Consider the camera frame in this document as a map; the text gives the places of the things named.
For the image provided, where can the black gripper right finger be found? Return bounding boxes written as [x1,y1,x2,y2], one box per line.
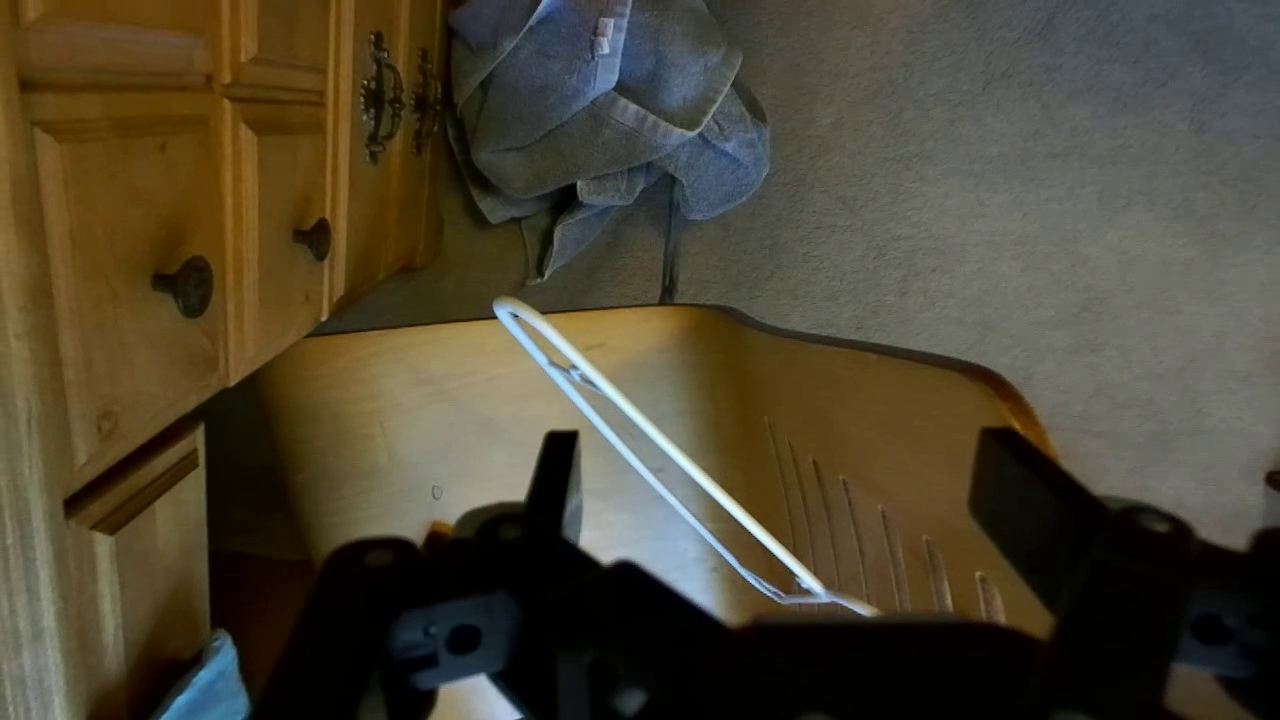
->
[970,424,1280,720]

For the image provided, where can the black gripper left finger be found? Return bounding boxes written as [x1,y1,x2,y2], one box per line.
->
[243,428,604,720]

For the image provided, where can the white plastic hanger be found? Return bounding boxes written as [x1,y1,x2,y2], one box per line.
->
[488,290,885,625]

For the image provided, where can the light wooden dresser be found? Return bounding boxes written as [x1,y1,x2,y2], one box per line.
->
[0,0,451,720]

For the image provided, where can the blue denim jeans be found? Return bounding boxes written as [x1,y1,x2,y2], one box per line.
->
[443,0,778,285]

